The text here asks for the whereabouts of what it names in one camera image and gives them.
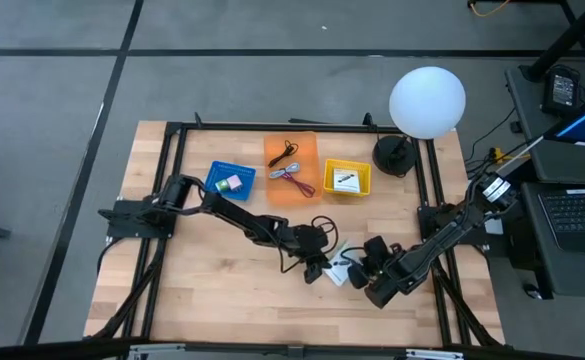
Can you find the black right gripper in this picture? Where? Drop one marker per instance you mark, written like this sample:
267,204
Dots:
389,282

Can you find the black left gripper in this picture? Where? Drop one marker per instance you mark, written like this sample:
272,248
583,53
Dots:
312,242

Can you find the white card black print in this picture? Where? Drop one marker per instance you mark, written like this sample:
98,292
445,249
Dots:
339,270

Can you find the white product box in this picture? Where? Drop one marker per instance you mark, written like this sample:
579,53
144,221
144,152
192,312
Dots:
347,181

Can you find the pink wall charger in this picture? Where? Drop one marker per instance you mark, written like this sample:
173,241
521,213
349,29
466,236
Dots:
235,183

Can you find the green white wall charger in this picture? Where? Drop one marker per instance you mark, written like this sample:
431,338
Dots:
222,185

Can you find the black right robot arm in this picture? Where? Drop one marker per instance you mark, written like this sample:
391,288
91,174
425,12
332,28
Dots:
447,235

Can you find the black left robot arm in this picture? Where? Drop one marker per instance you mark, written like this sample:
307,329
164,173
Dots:
242,217

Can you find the orange translucent plastic bin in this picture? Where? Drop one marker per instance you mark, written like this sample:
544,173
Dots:
292,195

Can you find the yellow plastic bin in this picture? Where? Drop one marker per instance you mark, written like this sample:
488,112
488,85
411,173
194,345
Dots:
329,175

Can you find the blue plastic bin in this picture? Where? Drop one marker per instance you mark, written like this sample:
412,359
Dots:
217,172

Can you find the black lamp base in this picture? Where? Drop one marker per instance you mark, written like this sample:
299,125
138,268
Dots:
394,156

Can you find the white globe lamp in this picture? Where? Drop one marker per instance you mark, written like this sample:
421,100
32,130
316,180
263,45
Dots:
427,102

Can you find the black laptop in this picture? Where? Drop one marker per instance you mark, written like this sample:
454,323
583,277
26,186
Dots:
572,230

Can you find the grey side desk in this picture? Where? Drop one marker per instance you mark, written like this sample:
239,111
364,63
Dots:
522,115

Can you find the black power adapter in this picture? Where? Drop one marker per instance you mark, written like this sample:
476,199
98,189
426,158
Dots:
562,91

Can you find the black stand leg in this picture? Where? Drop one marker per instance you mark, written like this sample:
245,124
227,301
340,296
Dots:
567,40

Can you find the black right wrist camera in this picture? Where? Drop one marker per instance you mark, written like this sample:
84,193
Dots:
378,248

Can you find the black table frame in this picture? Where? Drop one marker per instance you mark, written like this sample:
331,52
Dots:
272,126

